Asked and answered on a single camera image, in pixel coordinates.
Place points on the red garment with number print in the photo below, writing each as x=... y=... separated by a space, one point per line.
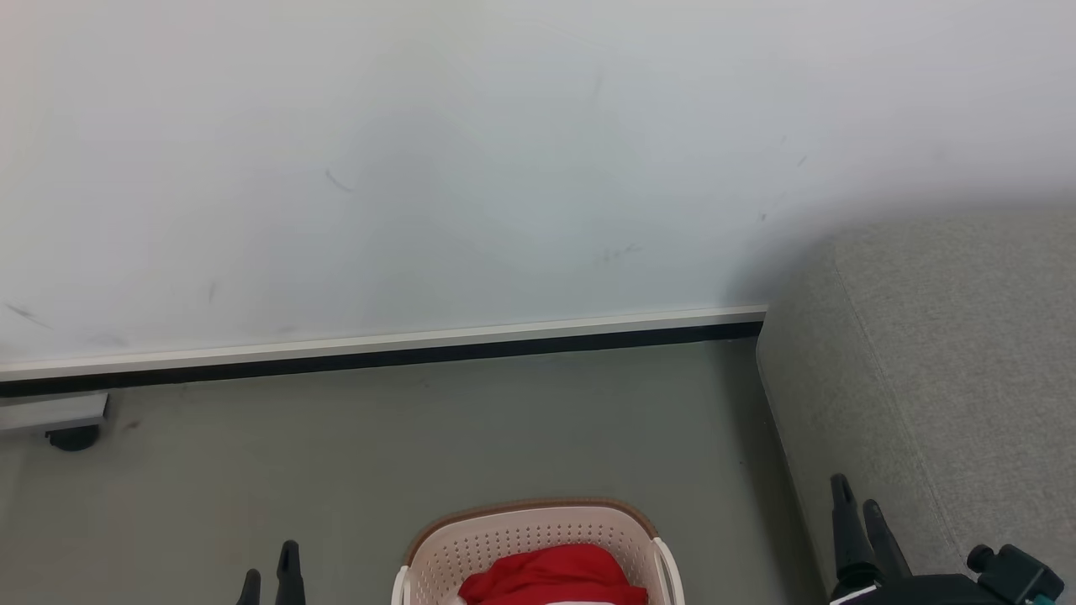
x=555 y=576

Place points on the white and black baseboard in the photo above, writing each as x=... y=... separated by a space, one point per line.
x=378 y=349

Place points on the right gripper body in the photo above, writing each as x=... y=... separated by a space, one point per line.
x=916 y=591

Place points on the grey fabric sofa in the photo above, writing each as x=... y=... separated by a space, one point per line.
x=967 y=336

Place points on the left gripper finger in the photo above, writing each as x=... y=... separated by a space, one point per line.
x=290 y=576
x=250 y=590

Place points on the grey metal frame bar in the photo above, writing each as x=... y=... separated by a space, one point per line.
x=50 y=412

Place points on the cream perforated laundry basket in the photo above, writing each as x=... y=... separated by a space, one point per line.
x=521 y=538

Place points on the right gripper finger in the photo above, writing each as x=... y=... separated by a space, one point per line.
x=849 y=538
x=884 y=538

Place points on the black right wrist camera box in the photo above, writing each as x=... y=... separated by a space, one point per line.
x=1017 y=576

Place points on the black caster wheel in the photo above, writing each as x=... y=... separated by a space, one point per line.
x=74 y=438

